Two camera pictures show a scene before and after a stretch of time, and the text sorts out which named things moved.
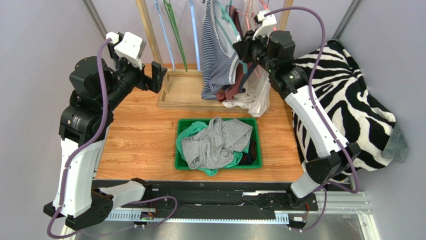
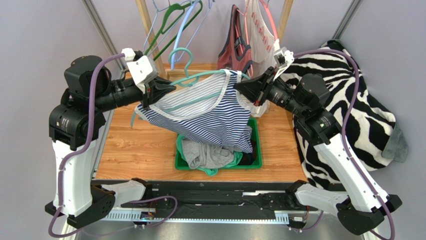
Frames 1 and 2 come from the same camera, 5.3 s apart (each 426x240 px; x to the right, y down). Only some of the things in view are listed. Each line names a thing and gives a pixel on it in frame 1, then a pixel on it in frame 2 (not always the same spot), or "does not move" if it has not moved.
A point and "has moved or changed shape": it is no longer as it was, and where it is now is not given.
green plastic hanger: [169, 10] has moved or changed shape
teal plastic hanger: [223, 10] -> [191, 79]
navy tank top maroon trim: [248, 158] does not move
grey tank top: [214, 146] does not move
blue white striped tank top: [220, 62] -> [211, 108]
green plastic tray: [182, 124] does not move
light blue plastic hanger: [194, 22] -> [179, 32]
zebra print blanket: [342, 90] does not move
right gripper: [242, 46] -> [263, 90]
